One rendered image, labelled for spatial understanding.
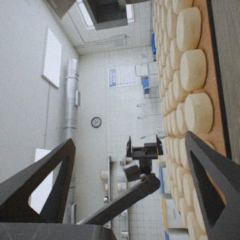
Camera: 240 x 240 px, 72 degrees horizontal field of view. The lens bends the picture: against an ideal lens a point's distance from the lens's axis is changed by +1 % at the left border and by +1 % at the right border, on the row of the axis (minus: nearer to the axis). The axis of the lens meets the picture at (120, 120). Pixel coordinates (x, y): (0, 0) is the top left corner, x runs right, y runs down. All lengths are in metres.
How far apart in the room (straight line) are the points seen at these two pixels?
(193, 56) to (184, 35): 0.03
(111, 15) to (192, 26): 0.67
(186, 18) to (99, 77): 5.22
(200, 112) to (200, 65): 0.05
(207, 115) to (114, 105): 4.74
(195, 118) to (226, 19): 0.14
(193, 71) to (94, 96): 5.00
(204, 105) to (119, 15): 0.73
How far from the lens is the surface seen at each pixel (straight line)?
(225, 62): 0.25
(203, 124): 0.21
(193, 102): 0.21
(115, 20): 0.87
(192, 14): 0.25
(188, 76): 0.22
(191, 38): 0.24
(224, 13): 0.28
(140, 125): 4.64
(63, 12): 0.90
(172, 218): 4.01
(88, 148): 4.82
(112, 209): 0.73
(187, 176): 0.29
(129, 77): 5.20
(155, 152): 0.68
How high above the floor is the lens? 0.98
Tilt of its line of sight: 9 degrees up
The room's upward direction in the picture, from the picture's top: 95 degrees counter-clockwise
